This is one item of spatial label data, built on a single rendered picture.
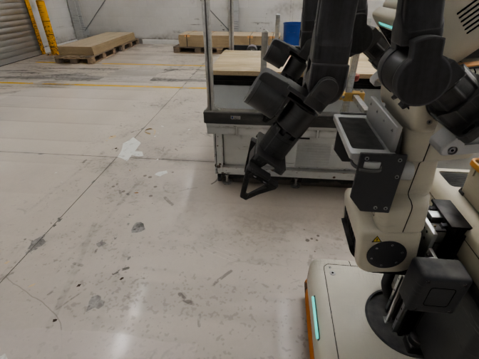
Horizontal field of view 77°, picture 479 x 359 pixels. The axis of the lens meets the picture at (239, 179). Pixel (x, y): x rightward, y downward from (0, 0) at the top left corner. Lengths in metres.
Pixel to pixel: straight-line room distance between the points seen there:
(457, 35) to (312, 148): 1.69
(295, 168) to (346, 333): 1.40
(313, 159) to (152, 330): 1.55
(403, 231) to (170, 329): 1.13
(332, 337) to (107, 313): 1.07
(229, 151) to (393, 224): 1.64
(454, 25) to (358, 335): 1.02
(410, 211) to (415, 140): 0.18
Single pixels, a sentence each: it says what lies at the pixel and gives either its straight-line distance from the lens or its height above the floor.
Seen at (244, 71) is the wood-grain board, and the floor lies 0.90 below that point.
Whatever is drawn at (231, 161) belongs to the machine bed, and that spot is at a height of 0.20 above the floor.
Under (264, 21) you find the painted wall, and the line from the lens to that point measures 8.99.
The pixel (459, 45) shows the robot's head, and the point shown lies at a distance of 0.73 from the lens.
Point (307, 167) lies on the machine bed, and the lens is 2.38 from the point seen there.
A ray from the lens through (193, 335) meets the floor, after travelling 1.58.
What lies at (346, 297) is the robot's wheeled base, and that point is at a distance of 1.40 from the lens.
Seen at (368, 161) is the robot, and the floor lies 1.03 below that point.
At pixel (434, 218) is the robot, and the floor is 0.79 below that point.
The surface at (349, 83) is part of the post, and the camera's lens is 1.91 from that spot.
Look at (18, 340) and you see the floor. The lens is 1.85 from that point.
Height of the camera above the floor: 1.35
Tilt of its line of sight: 33 degrees down
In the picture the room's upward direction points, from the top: straight up
